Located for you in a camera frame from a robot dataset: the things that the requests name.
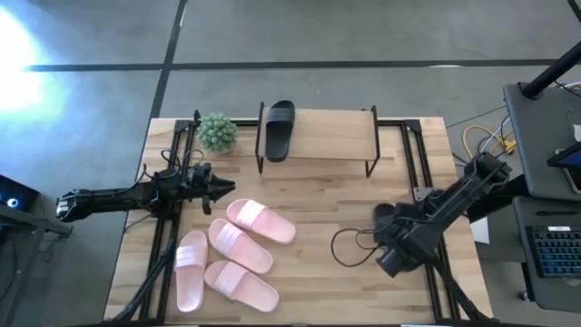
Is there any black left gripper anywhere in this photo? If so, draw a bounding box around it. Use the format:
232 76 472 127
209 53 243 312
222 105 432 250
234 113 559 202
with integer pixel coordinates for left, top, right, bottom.
182 162 237 216

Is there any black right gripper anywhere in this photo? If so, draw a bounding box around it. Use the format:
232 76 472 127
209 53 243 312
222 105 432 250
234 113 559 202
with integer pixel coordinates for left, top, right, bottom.
375 223 439 279

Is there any black slide sandal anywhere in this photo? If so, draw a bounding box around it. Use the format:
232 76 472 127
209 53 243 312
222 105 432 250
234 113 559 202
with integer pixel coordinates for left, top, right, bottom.
264 99 297 164
372 203 397 244

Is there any pink slide sandal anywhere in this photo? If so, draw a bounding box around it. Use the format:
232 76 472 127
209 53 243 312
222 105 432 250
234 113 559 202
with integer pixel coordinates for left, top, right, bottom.
203 259 281 313
173 230 210 313
208 218 274 275
225 198 297 245

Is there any green potted plant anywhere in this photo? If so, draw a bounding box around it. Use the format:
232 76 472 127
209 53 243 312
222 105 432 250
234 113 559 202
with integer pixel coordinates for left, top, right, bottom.
196 112 239 154

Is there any grey keyboard tray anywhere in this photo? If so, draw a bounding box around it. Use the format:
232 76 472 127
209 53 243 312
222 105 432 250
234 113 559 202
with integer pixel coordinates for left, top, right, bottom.
512 195 581 314

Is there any backlit computer keyboard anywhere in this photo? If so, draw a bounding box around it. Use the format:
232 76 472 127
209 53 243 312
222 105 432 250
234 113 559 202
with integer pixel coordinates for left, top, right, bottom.
526 224 581 279

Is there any grey desk tray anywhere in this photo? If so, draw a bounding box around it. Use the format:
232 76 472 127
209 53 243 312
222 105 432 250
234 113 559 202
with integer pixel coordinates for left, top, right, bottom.
502 81 581 202

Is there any black tablet device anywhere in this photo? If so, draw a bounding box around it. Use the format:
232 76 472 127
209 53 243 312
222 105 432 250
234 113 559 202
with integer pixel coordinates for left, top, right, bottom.
547 142 581 194

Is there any black stand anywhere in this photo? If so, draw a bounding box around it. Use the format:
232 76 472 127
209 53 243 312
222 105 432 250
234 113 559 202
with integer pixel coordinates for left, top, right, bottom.
0 203 74 327

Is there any black box with blue light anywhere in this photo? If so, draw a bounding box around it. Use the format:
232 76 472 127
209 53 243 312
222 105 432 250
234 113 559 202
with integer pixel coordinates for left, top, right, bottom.
0 174 41 213

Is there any black slanted pole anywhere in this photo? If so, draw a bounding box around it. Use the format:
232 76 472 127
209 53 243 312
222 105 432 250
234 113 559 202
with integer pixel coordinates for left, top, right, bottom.
520 42 581 100

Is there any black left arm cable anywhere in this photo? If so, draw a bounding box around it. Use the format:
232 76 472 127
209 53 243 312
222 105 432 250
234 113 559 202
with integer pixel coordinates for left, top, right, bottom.
160 148 206 179

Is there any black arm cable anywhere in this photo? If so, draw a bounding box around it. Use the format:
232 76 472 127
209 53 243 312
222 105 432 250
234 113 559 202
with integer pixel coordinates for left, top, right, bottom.
330 226 381 268
160 148 206 179

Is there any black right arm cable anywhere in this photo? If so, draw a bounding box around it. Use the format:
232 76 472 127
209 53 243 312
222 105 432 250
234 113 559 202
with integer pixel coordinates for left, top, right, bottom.
330 226 381 268

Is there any black desk mount bar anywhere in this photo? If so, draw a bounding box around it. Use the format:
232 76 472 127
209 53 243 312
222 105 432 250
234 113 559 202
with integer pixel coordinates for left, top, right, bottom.
467 174 530 223

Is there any wooden shelf with black frame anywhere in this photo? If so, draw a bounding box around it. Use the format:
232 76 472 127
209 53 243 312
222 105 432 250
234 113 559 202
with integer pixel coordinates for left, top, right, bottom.
254 100 381 179

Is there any black aluminium table frame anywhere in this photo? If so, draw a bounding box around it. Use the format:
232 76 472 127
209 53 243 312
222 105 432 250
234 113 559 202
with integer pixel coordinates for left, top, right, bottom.
108 111 491 324

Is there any yellow cable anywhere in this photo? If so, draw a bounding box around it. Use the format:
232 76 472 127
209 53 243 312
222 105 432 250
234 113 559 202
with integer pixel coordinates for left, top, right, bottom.
462 124 517 160

